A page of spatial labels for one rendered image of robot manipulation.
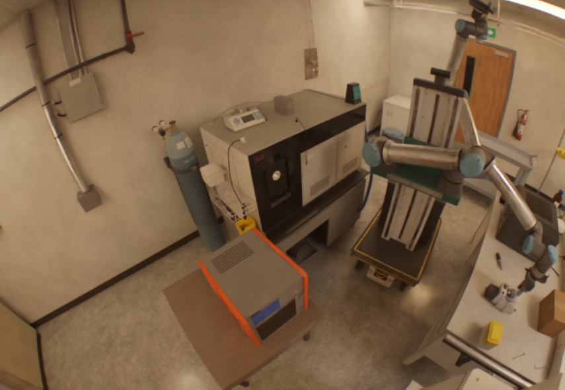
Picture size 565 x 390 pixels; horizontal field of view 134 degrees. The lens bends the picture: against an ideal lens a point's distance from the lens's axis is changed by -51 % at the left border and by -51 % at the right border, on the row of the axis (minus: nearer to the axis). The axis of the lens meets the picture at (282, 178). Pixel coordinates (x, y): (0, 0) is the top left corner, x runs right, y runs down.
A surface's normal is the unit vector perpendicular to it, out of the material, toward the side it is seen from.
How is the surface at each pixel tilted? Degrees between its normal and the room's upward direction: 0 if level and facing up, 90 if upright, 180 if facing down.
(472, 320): 0
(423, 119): 90
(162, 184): 90
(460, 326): 0
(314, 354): 0
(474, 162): 87
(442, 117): 90
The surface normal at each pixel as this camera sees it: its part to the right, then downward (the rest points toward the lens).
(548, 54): -0.76, 0.43
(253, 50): 0.65, 0.40
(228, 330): -0.08, -0.81
